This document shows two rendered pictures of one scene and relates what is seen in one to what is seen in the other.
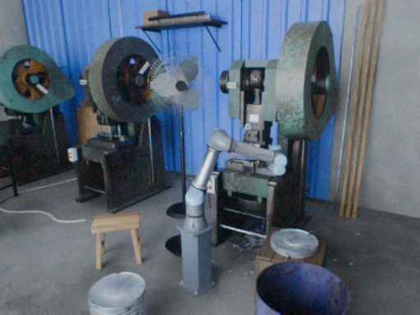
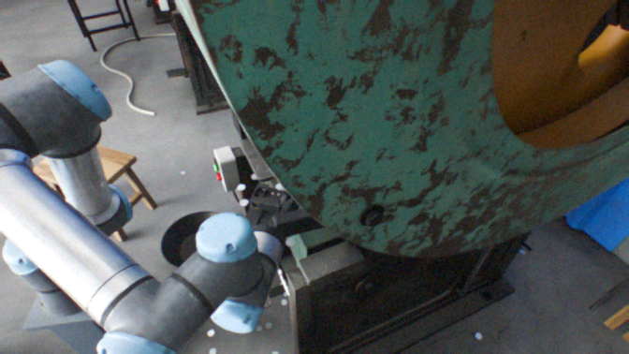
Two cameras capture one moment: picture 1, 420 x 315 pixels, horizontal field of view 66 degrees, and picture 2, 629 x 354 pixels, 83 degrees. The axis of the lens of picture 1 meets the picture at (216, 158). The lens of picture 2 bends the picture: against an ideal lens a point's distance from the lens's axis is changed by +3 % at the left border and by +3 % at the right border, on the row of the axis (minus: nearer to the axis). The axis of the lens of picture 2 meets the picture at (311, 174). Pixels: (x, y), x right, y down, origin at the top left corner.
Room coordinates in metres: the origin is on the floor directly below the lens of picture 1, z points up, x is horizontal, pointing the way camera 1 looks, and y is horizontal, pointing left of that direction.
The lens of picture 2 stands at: (1.89, -0.65, 1.33)
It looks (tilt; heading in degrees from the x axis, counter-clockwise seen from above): 44 degrees down; 34
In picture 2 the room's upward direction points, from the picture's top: straight up
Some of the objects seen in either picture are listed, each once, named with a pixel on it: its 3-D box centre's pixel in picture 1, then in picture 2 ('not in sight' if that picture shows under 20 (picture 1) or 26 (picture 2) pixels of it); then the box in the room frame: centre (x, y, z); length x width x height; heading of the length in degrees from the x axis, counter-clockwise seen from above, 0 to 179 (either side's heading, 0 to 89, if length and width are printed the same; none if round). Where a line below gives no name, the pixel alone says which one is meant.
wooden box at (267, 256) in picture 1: (292, 269); not in sight; (1.84, -0.49, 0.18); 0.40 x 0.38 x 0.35; 156
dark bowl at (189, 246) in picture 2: (183, 247); (198, 242); (2.37, 0.28, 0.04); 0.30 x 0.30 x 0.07
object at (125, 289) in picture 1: (116, 289); not in sight; (1.48, 0.53, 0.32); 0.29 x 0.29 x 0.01
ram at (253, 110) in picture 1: (256, 120); not in sight; (2.54, -0.32, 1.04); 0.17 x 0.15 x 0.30; 149
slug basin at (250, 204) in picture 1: (256, 199); not in sight; (2.57, -0.34, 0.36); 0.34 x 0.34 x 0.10
